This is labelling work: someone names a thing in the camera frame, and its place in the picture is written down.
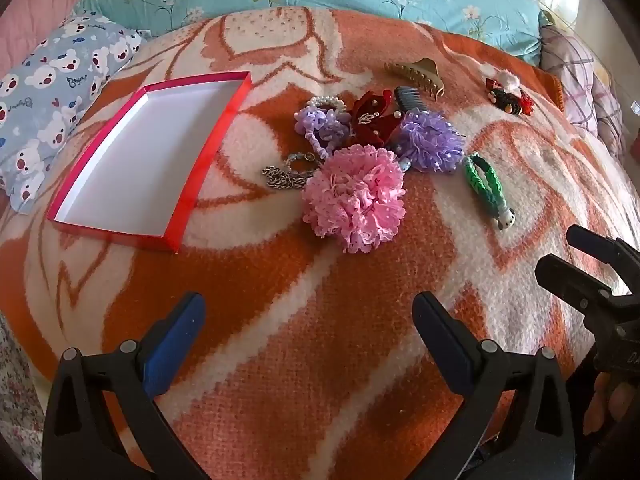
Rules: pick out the white pompom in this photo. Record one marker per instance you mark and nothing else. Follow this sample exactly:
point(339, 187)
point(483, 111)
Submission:
point(510, 78)

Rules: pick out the pink quilt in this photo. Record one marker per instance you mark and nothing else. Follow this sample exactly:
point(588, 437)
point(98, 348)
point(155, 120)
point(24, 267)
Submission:
point(35, 5)

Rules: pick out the small purple pearl scrunchie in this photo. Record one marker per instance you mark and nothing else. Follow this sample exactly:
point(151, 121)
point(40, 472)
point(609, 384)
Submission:
point(322, 122)

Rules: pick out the gold hair claw clip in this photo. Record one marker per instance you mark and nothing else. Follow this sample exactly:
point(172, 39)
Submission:
point(417, 75)

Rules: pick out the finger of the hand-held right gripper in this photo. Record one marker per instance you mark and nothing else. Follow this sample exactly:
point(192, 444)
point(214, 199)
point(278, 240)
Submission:
point(607, 252)
point(570, 280)

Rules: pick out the red lace bow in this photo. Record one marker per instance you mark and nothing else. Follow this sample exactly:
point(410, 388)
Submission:
point(527, 104)

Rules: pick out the large purple lace scrunchie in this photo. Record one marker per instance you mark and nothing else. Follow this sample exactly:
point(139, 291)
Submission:
point(430, 142)

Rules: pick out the red shallow cardboard box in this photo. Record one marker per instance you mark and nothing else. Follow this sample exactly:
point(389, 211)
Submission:
point(145, 155)

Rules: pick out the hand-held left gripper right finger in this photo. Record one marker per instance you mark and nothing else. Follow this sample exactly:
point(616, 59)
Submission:
point(445, 345)

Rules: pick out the person's right hand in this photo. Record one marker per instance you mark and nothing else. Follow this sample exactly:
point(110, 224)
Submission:
point(602, 407)

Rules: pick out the small floral bed sheet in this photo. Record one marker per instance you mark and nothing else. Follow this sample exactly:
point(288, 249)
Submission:
point(17, 400)

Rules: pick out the dark red velvet bow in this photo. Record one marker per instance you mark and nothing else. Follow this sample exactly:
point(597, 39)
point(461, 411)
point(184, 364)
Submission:
point(375, 117)

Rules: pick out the dark hair comb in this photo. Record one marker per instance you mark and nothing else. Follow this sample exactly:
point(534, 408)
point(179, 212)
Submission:
point(407, 100)

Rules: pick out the plaid pillow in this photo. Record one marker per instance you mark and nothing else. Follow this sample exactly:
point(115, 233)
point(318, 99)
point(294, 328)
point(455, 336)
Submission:
point(580, 80)

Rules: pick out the blue bear print pillow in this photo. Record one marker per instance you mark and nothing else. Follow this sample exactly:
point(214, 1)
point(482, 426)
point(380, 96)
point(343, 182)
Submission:
point(50, 90)

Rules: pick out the orange and white blanket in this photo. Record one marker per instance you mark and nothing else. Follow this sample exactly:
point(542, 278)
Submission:
point(325, 335)

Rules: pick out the red hair clip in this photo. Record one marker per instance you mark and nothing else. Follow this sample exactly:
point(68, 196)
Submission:
point(492, 84)

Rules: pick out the pink lace scrunchie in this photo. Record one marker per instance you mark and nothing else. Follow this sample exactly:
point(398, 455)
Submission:
point(352, 197)

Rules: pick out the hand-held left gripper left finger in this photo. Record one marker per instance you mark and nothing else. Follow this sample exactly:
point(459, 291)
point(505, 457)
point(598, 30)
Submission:
point(175, 345)

